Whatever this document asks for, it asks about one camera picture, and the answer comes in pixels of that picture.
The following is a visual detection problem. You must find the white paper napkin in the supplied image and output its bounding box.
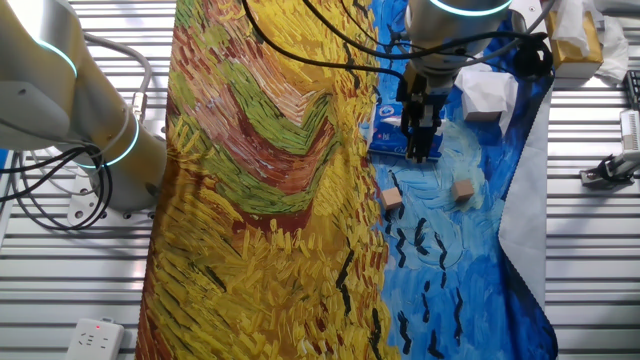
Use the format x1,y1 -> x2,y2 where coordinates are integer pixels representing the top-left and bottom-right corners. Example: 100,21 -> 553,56
453,63 -> 520,136
380,115 -> 447,137

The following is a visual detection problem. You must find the black cable coil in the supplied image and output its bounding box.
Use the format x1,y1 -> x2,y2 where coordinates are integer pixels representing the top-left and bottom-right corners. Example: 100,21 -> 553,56
512,32 -> 555,81

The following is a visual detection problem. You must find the painted wheatfield tablecloth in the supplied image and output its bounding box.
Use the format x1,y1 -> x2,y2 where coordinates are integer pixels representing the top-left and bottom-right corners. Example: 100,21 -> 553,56
134,0 -> 560,360

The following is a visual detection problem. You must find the blue tissue pack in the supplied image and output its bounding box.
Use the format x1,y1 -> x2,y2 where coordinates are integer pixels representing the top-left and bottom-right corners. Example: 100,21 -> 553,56
367,102 -> 446,164

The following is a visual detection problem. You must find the yellow cardboard box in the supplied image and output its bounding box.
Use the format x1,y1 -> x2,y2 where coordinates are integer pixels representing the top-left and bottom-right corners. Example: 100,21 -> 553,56
543,9 -> 605,80

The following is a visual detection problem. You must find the white power strip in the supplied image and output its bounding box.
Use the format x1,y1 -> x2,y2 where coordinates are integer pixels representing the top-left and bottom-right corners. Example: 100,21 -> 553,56
64,317 -> 126,360

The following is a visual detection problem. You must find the black keyboard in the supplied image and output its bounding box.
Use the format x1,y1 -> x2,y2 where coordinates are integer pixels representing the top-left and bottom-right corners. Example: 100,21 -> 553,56
624,69 -> 640,111

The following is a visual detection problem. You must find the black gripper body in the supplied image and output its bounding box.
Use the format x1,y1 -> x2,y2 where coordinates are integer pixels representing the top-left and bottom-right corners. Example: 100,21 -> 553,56
396,62 -> 454,127

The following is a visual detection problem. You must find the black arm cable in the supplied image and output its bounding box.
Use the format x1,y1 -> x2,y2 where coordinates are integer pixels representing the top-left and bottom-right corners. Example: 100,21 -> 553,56
299,0 -> 534,61
239,0 -> 409,84

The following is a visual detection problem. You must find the black cable bundle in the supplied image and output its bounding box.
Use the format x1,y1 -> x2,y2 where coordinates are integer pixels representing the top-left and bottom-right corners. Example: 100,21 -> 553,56
0,143 -> 116,232

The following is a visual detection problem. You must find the grey clamp tool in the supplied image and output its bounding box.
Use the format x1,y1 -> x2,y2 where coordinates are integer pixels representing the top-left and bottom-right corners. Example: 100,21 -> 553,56
579,149 -> 640,190

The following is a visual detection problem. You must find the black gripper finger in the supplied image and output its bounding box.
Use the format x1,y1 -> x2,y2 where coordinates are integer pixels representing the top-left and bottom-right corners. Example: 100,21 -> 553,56
419,119 -> 441,164
401,117 -> 421,164

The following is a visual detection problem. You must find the small wooden cube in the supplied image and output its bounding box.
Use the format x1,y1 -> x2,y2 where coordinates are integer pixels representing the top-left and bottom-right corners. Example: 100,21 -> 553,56
451,178 -> 476,203
464,110 -> 503,124
380,187 -> 404,211

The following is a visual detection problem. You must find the grey robot base hose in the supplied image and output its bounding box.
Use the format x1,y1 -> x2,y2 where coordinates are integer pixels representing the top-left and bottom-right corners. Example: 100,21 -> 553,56
79,30 -> 154,124

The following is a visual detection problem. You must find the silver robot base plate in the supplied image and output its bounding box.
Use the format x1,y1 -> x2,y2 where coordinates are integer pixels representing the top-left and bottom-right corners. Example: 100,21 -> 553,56
66,172 -> 157,227

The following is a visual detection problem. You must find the white ribbed device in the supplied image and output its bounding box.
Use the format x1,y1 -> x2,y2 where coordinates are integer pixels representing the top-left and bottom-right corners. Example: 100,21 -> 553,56
619,108 -> 640,154

